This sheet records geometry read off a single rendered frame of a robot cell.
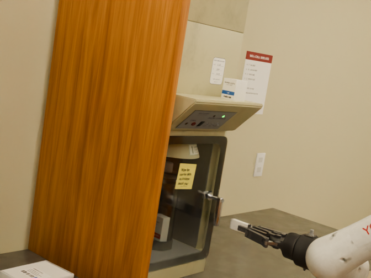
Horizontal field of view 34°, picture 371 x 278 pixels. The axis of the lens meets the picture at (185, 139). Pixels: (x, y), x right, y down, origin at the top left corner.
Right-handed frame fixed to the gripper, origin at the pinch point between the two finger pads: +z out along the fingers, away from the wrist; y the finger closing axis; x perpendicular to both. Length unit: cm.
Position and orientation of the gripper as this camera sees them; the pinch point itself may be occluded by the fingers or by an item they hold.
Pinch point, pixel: (240, 226)
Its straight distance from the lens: 180.7
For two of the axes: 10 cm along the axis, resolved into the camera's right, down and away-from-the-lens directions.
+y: -6.5, 0.0, -7.6
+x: -1.6, 9.8, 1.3
